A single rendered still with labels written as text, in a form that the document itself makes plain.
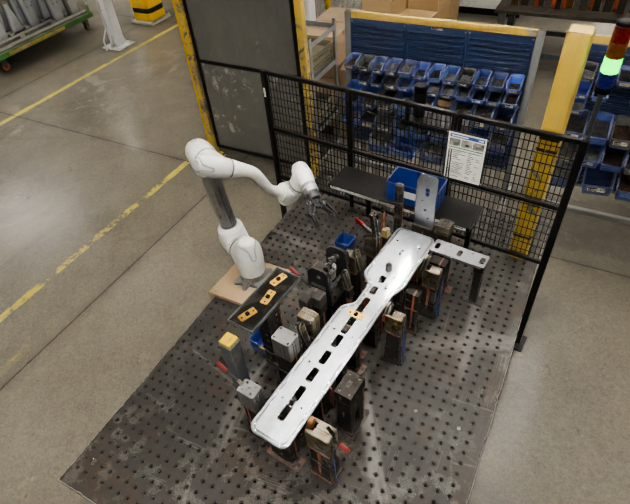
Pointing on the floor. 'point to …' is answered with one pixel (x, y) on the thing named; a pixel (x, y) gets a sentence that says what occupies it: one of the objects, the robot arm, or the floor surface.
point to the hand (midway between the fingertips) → (327, 224)
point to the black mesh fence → (417, 157)
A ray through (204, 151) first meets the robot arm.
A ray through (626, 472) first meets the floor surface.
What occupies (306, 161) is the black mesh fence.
